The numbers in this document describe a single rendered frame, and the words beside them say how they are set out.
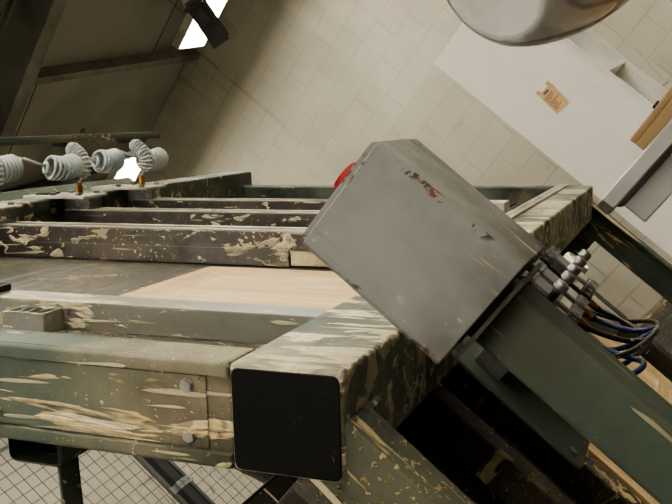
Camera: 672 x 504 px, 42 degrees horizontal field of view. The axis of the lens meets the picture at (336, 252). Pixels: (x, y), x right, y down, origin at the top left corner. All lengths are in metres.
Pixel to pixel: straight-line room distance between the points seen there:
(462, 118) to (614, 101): 2.00
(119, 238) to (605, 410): 1.29
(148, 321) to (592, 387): 0.64
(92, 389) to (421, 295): 0.38
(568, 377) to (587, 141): 4.42
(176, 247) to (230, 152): 6.14
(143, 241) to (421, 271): 1.15
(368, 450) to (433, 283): 0.17
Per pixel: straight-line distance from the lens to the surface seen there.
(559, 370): 0.79
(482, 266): 0.76
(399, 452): 0.86
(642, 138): 0.80
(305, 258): 1.69
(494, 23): 0.76
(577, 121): 5.18
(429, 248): 0.76
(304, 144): 7.51
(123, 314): 1.23
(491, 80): 5.29
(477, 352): 1.10
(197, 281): 1.49
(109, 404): 0.96
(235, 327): 1.14
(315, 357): 0.87
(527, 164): 6.78
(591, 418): 0.80
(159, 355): 0.91
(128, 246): 1.88
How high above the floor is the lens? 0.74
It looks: 11 degrees up
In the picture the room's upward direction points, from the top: 48 degrees counter-clockwise
